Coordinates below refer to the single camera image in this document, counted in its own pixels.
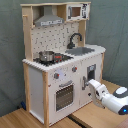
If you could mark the white toy microwave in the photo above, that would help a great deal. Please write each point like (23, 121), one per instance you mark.
(77, 11)

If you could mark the white oven door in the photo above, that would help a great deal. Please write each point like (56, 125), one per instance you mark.
(64, 94)

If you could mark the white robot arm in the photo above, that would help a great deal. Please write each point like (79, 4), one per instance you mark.
(116, 102)

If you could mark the wooden toy kitchen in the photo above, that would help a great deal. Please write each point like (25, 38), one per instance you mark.
(58, 63)

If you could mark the silver toy pot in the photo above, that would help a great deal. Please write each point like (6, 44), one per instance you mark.
(46, 56)

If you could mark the black toy stovetop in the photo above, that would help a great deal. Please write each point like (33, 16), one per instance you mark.
(57, 58)

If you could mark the grey fabric backdrop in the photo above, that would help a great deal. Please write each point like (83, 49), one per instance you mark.
(107, 27)

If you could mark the grey range hood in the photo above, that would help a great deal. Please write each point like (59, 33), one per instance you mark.
(48, 18)

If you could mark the black toy faucet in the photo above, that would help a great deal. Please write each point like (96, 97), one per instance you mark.
(71, 44)

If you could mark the grey toy sink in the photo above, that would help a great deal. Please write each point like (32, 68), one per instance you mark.
(79, 51)

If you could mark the red stove knob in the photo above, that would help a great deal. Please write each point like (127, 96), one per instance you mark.
(74, 69)
(56, 76)

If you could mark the right red stove knob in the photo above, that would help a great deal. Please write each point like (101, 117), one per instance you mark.
(74, 69)

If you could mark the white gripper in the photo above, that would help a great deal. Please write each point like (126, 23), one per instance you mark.
(97, 91)

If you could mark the left red stove knob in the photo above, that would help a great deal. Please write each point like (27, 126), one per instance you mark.
(56, 76)

